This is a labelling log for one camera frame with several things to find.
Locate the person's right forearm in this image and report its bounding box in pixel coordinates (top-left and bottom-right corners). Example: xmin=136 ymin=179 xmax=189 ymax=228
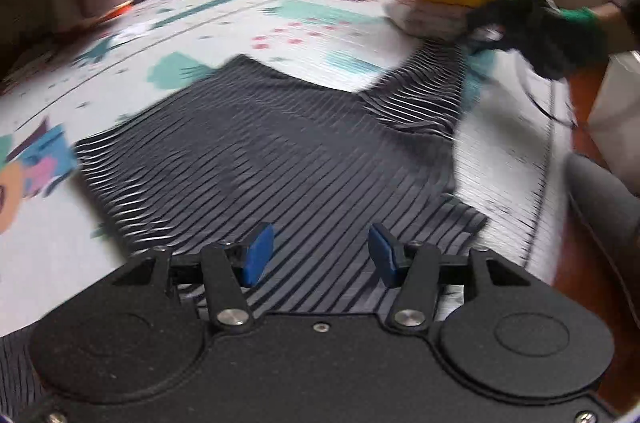
xmin=592 ymin=0 xmax=640 ymax=26

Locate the white box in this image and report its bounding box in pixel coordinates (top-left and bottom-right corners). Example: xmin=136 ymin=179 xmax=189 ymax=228
xmin=586 ymin=50 xmax=640 ymax=197

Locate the person's grey trouser leg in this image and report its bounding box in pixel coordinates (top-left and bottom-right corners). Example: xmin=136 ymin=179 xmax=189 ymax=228
xmin=565 ymin=152 xmax=640 ymax=335

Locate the printed play mat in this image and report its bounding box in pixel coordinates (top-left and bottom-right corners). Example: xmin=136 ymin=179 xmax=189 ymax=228
xmin=0 ymin=0 xmax=581 ymax=339

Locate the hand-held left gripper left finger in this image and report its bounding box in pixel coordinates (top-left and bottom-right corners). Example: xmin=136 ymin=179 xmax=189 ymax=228
xmin=112 ymin=223 xmax=276 ymax=335

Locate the white folded garment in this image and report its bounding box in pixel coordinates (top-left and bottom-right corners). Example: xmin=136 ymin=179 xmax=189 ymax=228
xmin=384 ymin=0 xmax=476 ymax=42

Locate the black white striped shirt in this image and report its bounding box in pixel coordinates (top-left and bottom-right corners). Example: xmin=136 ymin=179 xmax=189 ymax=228
xmin=0 ymin=37 xmax=491 ymax=423

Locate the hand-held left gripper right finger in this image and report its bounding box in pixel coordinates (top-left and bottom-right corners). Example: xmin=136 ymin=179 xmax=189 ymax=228
xmin=367 ymin=223 xmax=532 ymax=331

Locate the black cable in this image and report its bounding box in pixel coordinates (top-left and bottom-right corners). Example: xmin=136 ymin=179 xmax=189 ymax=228
xmin=517 ymin=70 xmax=578 ymax=131

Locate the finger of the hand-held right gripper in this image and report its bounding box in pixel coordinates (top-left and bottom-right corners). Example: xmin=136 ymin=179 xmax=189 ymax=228
xmin=462 ymin=26 xmax=505 ymax=56

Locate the pink folded garment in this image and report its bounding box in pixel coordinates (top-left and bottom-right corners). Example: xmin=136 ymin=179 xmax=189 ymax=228
xmin=392 ymin=0 xmax=476 ymax=22

